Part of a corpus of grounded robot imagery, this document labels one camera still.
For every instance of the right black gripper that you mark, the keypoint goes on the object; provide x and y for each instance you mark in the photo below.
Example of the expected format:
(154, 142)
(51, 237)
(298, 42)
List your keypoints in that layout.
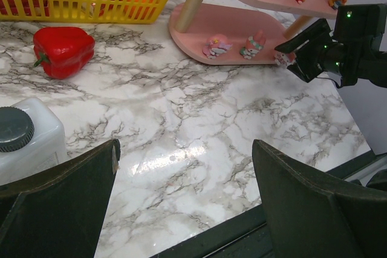
(320, 53)

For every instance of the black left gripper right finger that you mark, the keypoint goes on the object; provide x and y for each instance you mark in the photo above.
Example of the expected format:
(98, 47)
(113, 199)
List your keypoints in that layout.
(311, 213)

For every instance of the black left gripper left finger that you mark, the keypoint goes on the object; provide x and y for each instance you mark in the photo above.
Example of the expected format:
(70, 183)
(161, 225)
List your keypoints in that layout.
(59, 212)

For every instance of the pink white toy figure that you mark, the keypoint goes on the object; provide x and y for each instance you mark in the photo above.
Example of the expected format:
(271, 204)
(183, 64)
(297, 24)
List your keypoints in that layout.
(283, 59)

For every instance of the pink bunny toy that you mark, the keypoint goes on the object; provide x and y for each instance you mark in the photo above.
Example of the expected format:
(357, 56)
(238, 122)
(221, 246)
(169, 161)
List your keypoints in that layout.
(253, 46)

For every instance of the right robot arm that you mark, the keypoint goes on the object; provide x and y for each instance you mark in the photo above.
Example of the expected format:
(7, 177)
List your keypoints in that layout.
(360, 29)

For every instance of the pink three-tier shelf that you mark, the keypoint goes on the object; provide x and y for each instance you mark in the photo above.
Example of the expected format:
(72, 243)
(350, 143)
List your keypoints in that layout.
(193, 22)

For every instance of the white bottle black cap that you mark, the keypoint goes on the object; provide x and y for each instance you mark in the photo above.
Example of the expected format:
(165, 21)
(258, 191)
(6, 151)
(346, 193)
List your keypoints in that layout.
(32, 140)

